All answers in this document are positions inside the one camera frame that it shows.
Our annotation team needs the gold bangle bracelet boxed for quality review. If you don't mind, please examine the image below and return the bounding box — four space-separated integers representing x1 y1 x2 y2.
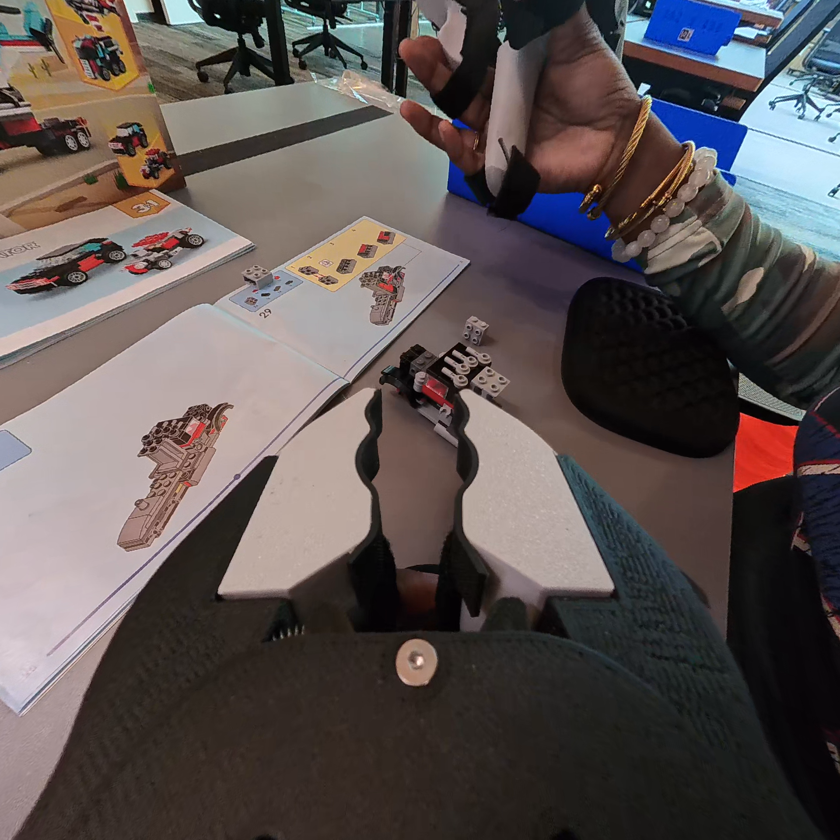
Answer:
579 95 654 221
604 141 697 240

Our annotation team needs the person's dark printed shirt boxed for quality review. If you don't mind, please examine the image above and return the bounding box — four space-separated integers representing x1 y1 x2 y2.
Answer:
727 387 840 840

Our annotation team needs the blue plastic bin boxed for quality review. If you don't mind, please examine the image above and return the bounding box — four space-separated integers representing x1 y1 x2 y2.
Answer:
448 98 749 274

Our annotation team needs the grey desk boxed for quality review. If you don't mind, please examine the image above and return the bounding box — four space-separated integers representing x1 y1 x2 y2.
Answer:
0 82 736 840

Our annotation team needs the toy brick truck model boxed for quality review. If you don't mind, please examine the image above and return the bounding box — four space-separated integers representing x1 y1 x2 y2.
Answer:
378 340 513 448

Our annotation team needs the toy set cardboard box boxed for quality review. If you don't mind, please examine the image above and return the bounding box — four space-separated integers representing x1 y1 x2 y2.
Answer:
0 0 187 238

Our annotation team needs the clear plastic bag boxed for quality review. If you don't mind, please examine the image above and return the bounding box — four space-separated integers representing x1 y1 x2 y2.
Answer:
310 67 406 112

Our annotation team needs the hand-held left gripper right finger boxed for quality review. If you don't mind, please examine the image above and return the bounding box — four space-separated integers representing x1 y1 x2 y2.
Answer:
437 389 617 632

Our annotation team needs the person's right forearm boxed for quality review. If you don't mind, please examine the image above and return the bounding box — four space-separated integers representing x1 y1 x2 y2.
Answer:
630 167 840 409

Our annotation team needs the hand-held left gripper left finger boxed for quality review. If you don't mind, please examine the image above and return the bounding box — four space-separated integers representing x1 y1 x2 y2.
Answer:
217 387 399 634

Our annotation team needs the black office chair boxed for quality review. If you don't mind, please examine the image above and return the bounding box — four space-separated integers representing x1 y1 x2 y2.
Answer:
189 0 280 94
287 0 370 72

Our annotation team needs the blue bin with label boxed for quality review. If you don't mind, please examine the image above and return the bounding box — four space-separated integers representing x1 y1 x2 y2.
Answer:
642 0 744 58

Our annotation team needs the white bead bracelet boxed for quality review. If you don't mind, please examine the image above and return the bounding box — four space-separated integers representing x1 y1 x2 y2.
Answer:
610 146 721 263

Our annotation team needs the orange traffic cone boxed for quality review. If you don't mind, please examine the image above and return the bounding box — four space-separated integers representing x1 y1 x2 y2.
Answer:
733 420 800 494

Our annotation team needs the row of black office chairs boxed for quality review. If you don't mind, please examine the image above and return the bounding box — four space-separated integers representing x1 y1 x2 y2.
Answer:
768 36 840 142

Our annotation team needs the black textured wrist pad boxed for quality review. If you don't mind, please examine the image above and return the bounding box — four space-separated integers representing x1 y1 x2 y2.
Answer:
561 276 742 460

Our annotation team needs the grey mesh chair seat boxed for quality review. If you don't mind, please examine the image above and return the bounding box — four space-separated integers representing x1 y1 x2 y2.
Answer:
738 373 805 421

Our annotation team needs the open instruction booklet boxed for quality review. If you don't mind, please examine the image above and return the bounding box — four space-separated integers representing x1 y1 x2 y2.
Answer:
0 215 471 718

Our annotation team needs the wooden top office desk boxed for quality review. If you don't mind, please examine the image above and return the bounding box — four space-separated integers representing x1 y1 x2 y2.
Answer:
622 20 791 99

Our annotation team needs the closed instruction booklet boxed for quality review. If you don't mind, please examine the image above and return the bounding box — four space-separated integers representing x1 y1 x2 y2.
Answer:
0 189 256 370

